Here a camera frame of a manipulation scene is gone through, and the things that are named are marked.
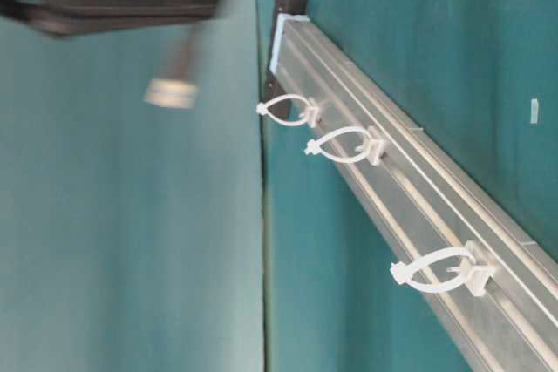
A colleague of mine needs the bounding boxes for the white ring far end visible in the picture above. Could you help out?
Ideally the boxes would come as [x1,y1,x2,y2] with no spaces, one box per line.
[390,240,494,297]

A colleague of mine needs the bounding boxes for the small light tape mark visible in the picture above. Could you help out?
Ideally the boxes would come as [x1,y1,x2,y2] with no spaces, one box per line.
[530,98,540,125]

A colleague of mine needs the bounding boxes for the silver aluminium rail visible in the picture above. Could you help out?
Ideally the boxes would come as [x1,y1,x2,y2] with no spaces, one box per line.
[271,15,557,371]

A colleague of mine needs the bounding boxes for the white ring near hub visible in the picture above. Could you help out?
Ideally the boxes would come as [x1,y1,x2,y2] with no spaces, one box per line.
[255,92,330,128]

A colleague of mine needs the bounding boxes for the white middle ring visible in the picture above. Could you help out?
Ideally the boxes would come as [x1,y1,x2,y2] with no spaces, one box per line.
[303,125,386,167]

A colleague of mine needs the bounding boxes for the black USB cable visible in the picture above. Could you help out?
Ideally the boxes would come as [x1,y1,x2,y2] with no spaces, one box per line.
[143,18,210,108]

